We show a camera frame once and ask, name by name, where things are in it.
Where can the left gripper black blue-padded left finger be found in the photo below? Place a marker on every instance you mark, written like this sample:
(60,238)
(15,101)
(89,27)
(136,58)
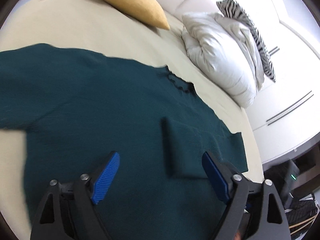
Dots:
(67,211)

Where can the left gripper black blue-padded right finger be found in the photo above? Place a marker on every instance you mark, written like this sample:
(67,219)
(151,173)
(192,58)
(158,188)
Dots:
(267,219)

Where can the dark green knit sweater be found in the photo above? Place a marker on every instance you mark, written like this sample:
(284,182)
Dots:
(76,106)

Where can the black device with green light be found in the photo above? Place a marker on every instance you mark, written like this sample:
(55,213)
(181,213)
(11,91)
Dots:
(291,172)

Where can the white wardrobe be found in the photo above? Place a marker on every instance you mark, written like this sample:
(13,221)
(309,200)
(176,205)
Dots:
(285,115)

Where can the white folded duvet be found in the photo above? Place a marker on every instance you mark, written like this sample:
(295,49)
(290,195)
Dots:
(225,51)

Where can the beige bed sheet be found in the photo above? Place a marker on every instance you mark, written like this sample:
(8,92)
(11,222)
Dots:
(96,26)

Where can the zebra print pillow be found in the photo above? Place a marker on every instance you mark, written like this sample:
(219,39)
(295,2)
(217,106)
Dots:
(232,9)

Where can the yellow throw pillow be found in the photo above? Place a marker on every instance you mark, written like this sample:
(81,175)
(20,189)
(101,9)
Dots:
(147,11)

